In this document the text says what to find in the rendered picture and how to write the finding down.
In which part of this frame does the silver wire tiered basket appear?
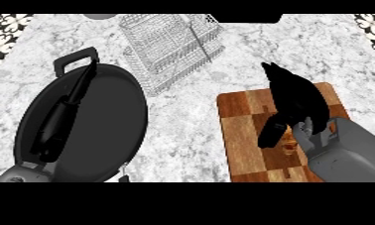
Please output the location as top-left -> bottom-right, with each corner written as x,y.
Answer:
117,14 -> 227,98

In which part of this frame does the grey round object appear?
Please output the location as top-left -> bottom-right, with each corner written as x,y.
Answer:
83,14 -> 117,21

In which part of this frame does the brown wooden cutting board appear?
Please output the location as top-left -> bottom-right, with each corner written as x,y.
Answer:
216,81 -> 351,183

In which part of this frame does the black round pan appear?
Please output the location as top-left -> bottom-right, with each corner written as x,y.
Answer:
13,46 -> 149,183

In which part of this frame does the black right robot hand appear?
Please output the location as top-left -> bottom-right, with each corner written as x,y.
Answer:
257,61 -> 331,150

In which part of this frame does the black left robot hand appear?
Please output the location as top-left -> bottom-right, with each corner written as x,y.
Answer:
28,57 -> 99,164

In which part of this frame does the black appliance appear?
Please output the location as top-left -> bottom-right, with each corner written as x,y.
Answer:
210,14 -> 283,25

